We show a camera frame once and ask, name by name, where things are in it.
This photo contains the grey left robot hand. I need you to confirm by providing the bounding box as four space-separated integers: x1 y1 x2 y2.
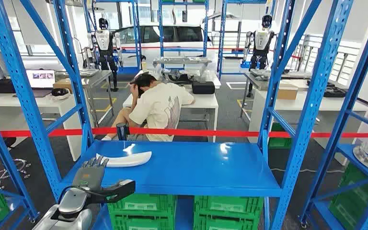
73 155 109 192

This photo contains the white curved plastic part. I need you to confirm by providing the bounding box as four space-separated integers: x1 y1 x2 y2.
95 151 152 169

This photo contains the black car trim part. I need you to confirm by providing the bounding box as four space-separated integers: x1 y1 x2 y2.
164 71 192 85

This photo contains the black white headset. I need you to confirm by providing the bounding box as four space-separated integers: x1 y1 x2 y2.
50 87 71 101

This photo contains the black stool chrome base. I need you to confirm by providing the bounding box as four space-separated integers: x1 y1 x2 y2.
0 137 32 191

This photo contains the brown cardboard box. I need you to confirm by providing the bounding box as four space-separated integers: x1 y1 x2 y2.
276 83 299 101
52 78 74 94

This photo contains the long white desk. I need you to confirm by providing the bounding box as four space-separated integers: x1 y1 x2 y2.
248 89 368 166
0 91 84 162

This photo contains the seated person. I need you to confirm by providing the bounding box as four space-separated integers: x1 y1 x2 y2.
101 73 196 142

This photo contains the flat grey fixture plate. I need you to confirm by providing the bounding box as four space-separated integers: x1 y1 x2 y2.
250 68 312 81
55 69 101 79

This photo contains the open laptop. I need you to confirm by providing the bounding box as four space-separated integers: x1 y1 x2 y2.
12 69 57 98

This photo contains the black bag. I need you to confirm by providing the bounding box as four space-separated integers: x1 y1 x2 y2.
0 78 17 94

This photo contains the white car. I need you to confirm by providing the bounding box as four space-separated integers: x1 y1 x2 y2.
115 24 217 70

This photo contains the black white humanoid robot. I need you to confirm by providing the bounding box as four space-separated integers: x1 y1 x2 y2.
86 17 124 92
241 14 278 98

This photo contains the small white desk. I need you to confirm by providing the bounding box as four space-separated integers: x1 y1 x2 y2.
122 91 219 143

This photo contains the black hard case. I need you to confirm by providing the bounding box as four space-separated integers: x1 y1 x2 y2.
191 80 216 95

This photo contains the tall blue storage rack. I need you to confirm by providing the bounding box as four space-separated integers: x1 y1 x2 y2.
217 0 278 80
157 0 210 71
82 0 142 76

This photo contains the grey fixture tray on stand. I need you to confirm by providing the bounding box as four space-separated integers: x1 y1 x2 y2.
152 57 214 75

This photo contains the white table with plastic wrap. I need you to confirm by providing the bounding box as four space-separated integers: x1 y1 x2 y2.
133 69 222 90

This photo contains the ceiling mounted grey panel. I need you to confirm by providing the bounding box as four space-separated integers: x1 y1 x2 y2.
46 0 84 8

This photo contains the black foam tray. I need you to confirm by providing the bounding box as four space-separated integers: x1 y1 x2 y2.
323 85 348 98

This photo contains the white metal railing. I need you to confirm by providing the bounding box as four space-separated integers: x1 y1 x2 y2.
293 33 361 84

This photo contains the black chrome barrier post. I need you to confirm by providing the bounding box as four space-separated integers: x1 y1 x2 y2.
116 123 130 141

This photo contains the thin white floor cable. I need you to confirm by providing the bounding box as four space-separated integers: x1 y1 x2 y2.
270 167 345 174

